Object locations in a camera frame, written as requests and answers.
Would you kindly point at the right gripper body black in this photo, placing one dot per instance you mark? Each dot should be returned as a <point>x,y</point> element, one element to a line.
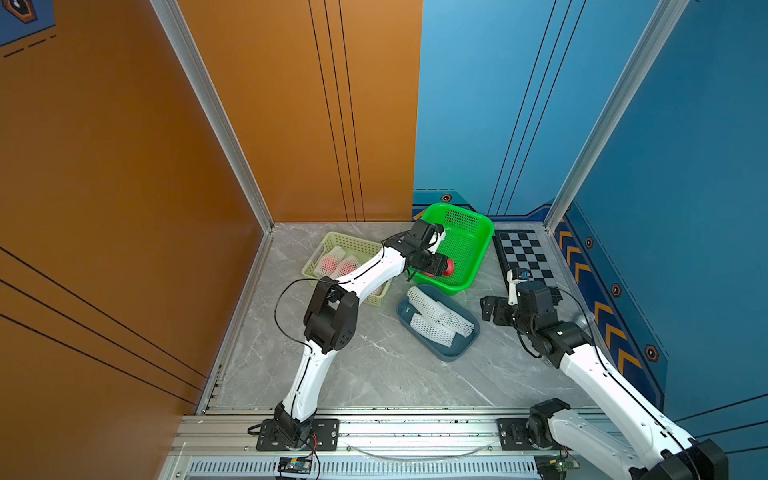
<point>504,314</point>

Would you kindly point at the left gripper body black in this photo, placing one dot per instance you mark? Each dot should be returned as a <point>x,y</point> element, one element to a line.
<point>429,262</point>

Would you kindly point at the white foam net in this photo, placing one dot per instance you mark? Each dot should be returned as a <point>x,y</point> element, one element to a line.
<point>432,330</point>
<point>458,324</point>
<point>423,303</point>

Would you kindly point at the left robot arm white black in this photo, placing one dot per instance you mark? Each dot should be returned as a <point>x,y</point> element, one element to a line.
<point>330,320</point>

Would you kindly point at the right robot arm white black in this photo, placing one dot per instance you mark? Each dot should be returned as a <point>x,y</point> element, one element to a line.
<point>652,447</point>

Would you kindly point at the green plastic mesh basket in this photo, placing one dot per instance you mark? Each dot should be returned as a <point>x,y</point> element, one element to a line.
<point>468,236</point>

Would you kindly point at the dark teal plastic tray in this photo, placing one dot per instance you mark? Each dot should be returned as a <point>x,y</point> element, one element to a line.
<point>461,344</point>

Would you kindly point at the black white checkerboard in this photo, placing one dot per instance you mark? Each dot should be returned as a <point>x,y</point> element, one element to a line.
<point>521,248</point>

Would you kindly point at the cream perforated plastic basket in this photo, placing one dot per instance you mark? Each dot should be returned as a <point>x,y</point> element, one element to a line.
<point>363,250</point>

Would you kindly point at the right green circuit board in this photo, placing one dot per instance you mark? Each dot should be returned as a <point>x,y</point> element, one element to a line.
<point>550,468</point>

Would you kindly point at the green circuit board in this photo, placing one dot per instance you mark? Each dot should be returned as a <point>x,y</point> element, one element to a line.
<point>294,467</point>
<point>550,468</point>

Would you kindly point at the left green circuit board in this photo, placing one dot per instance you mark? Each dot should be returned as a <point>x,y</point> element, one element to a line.
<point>294,467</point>

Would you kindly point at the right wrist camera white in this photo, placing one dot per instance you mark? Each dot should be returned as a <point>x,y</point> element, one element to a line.
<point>514,277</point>

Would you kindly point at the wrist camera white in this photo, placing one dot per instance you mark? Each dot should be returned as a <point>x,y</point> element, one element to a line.
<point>436,236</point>
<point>514,277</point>

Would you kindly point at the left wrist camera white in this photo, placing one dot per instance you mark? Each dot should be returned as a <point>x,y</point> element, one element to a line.
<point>436,236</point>

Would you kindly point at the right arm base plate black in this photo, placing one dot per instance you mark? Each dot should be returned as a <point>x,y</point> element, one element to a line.
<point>530,434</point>

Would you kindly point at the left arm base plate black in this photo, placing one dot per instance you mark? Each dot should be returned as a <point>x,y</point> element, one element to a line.
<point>319,435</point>

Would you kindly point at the aluminium front rail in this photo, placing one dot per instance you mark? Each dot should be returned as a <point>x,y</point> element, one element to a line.
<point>405,433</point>

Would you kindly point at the right aluminium corner post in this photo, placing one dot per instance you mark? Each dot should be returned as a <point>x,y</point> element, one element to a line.
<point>652,40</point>

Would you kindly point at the aluminium corner post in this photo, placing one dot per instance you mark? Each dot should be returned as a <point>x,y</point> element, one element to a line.
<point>176,29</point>
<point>652,40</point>

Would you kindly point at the left aluminium corner post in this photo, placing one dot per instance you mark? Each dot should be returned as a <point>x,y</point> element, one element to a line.
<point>176,29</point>

